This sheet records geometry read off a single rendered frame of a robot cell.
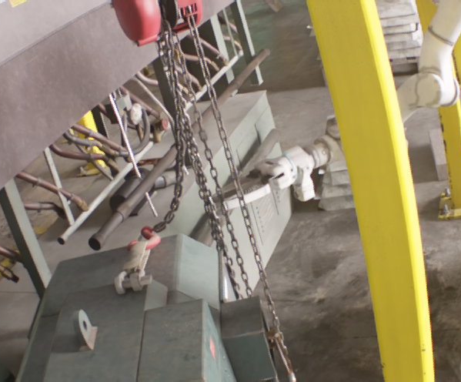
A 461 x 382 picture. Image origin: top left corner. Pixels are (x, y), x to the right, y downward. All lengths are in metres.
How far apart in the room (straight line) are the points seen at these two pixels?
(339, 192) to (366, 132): 2.21
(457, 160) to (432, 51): 1.46
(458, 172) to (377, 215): 1.85
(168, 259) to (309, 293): 1.38
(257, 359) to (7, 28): 1.04
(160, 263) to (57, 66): 0.70
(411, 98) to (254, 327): 0.67
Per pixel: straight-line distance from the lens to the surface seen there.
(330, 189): 3.44
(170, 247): 1.60
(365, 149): 1.25
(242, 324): 1.41
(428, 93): 1.68
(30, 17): 1.96
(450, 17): 1.66
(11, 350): 1.96
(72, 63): 2.07
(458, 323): 2.53
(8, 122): 1.79
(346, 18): 1.17
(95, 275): 1.60
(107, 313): 1.37
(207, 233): 2.43
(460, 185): 3.16
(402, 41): 5.10
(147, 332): 1.28
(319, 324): 2.68
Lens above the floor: 1.55
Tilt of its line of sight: 24 degrees down
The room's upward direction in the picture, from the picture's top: 16 degrees counter-clockwise
